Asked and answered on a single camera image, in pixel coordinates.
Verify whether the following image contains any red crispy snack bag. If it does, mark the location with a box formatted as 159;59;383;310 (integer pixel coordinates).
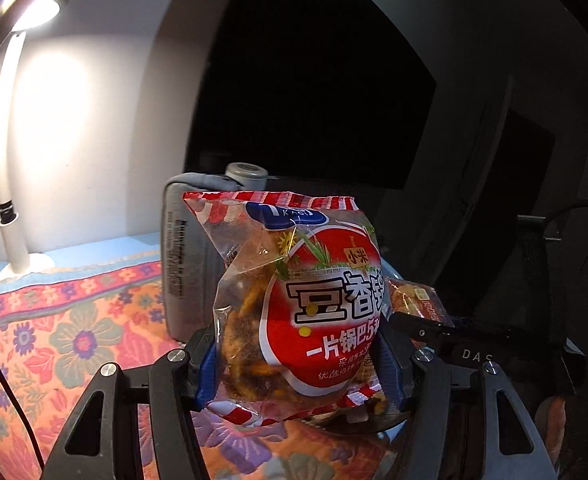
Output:
183;191;390;426

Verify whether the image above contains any black cable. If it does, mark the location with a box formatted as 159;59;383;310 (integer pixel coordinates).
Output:
0;305;46;480
541;199;588;240

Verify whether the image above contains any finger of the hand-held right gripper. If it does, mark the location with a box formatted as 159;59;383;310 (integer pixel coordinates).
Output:
391;312;455;351

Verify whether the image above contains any small bread pack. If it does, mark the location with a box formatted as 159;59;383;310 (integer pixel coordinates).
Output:
389;280;455;328

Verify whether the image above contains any beige pencil pouch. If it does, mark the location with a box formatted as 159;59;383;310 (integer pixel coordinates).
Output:
160;162;270;342

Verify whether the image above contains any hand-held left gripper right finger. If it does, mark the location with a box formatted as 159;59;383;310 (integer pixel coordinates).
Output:
378;330;560;480

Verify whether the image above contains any black monitor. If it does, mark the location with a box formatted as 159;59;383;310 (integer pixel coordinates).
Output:
184;0;437;191

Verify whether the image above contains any white desk lamp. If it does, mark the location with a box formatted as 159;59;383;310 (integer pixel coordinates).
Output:
0;0;71;282

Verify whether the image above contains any person's right hand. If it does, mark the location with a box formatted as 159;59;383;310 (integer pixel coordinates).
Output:
534;394;571;467

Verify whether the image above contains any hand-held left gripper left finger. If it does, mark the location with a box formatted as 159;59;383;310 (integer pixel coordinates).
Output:
39;325;216;480

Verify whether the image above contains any floral orange table cloth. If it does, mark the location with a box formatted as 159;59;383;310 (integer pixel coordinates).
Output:
0;260;410;480

